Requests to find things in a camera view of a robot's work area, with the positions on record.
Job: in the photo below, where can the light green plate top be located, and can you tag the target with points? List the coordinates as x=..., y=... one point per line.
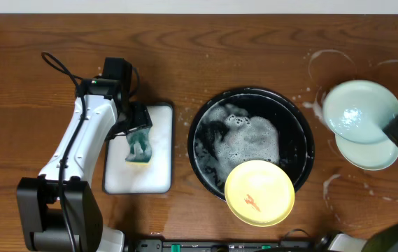
x=372, y=157

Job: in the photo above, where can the yellow plate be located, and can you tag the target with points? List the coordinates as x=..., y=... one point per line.
x=259, y=193

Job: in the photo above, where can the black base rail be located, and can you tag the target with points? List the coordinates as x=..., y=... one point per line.
x=157, y=243

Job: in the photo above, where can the black rectangular soap tray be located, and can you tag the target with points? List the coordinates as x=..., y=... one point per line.
x=122, y=177

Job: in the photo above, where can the black round tray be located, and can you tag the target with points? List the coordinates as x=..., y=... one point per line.
x=247, y=124

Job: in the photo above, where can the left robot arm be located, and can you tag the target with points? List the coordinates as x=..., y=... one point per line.
x=58, y=211

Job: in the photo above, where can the light green plate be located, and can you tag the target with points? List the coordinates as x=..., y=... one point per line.
x=359, y=110
x=372, y=157

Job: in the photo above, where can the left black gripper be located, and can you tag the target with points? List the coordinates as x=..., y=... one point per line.
x=139, y=123

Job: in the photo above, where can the green yellow sponge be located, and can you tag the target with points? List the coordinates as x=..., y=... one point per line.
x=140, y=150

